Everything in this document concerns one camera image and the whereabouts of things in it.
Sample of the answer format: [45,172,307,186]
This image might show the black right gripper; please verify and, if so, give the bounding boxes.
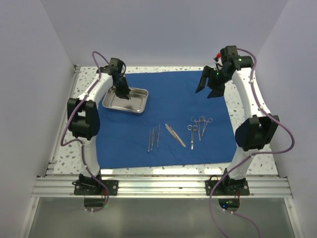
[196,65,231,99]

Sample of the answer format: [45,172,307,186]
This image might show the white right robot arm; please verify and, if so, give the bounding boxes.
[196,46,279,195]

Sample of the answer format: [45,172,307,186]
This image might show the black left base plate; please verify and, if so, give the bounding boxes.
[72,178,119,196]

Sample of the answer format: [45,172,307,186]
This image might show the aluminium rail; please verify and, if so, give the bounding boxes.
[44,65,81,177]
[31,176,292,198]

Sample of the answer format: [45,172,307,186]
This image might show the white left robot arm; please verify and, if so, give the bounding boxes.
[60,59,130,195]

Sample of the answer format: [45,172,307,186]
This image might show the aluminium front rail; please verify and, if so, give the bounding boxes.
[31,176,292,198]

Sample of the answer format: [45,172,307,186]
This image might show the blue surgical cloth wrap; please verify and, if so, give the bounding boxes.
[96,71,236,169]

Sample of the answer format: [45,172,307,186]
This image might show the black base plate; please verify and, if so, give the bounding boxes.
[72,178,119,196]
[205,175,250,196]

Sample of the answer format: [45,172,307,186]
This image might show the steel surgical forceps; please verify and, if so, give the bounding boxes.
[191,117,201,141]

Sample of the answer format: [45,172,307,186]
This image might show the steel straight surgical scissors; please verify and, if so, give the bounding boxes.
[187,125,198,150]

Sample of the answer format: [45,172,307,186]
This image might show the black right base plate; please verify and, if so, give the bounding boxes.
[205,175,250,196]

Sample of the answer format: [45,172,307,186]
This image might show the aluminium left side rail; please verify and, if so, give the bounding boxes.
[44,65,81,177]

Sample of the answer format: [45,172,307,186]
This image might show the stainless steel instrument tray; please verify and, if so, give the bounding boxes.
[102,87,149,114]

